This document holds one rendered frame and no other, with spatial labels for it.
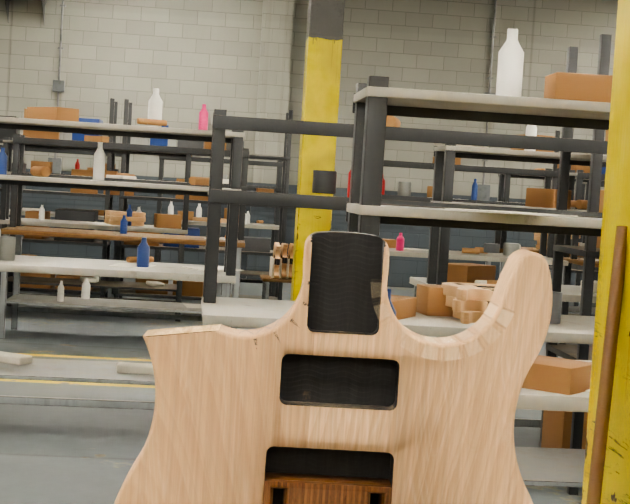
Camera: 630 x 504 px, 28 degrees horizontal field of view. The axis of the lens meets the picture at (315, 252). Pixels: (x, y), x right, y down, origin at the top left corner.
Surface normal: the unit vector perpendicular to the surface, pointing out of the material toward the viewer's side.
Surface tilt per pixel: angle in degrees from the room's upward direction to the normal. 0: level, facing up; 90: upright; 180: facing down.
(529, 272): 90
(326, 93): 90
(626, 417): 90
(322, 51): 90
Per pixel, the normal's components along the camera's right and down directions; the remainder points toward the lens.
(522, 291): 0.04, 0.05
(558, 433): -0.99, -0.05
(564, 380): -0.58, 0.00
